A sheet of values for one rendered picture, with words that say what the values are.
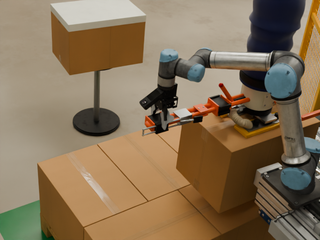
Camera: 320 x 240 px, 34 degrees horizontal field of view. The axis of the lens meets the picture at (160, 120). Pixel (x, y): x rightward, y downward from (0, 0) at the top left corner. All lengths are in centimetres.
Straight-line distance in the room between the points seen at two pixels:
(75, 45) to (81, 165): 101
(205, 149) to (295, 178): 63
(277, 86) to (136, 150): 148
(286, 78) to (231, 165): 71
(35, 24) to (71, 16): 243
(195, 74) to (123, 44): 186
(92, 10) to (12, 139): 122
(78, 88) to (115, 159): 186
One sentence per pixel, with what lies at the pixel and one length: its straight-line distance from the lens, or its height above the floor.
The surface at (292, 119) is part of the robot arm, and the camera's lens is 203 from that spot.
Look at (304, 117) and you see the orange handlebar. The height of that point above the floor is 121.
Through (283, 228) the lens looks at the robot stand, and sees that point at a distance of 230.
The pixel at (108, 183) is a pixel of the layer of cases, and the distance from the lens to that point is 298.
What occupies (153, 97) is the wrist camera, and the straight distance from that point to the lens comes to 220.
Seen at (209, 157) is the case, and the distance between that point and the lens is 259.
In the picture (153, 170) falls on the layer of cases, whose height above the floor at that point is 54.
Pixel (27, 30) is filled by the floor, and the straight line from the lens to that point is 606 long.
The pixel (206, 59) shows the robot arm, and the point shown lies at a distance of 220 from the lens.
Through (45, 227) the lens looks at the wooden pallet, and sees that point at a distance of 340.
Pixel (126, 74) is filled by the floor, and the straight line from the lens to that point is 517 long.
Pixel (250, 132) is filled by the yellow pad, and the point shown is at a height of 109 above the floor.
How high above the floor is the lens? 251
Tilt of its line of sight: 34 degrees down
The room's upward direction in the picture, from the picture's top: 6 degrees clockwise
